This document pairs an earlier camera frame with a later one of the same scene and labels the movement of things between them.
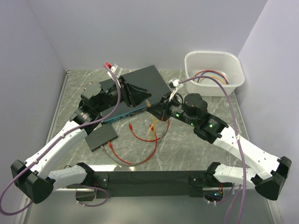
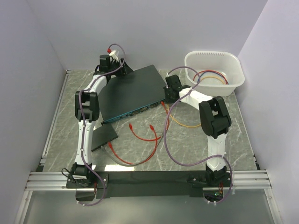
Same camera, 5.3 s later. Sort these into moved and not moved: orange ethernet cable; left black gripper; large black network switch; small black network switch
Moved: orange ethernet cable; left black gripper
Not moved: small black network switch; large black network switch
